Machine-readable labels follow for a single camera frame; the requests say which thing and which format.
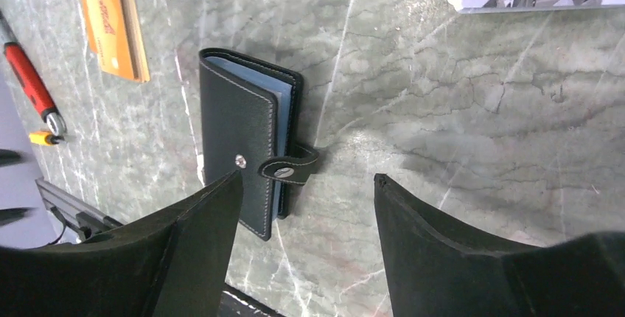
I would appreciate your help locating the gold card stack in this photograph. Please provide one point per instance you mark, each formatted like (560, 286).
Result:
(114, 35)

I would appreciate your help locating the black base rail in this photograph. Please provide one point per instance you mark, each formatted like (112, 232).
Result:
(172, 262)

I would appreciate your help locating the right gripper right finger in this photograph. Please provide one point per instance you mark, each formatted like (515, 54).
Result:
(437, 265)

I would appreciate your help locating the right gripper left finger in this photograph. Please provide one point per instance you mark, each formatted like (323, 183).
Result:
(25, 279)

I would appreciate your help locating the black leather card holder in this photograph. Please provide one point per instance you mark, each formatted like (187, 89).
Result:
(249, 113)

